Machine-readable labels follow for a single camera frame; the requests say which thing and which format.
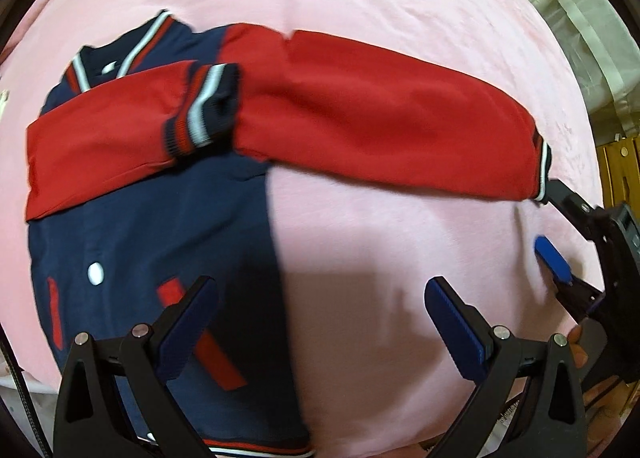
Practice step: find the wooden bookshelf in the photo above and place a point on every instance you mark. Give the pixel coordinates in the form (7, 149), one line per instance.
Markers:
(622, 162)

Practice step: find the person's right hand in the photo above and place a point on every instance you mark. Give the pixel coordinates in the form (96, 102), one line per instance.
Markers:
(579, 353)

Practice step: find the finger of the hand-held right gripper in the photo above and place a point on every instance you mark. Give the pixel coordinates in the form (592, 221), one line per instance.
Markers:
(570, 203)
(552, 258)

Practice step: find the navy and red varsity jacket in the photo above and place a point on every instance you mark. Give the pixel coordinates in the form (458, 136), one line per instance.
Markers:
(150, 218)

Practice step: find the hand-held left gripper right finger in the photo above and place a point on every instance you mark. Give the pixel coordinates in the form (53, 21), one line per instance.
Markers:
(455, 333)

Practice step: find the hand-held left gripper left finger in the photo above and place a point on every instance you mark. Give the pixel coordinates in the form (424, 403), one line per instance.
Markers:
(187, 328)

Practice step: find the white lace cover cloth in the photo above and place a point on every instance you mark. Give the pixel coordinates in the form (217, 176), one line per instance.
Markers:
(575, 12)

